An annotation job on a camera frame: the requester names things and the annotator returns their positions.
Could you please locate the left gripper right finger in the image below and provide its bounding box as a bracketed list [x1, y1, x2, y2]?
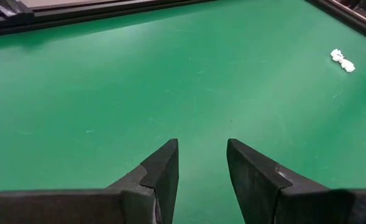
[227, 138, 366, 224]

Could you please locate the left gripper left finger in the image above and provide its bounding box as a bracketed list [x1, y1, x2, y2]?
[0, 139, 180, 224]

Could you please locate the white skeleton figure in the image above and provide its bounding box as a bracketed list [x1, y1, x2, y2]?
[330, 48, 356, 73]

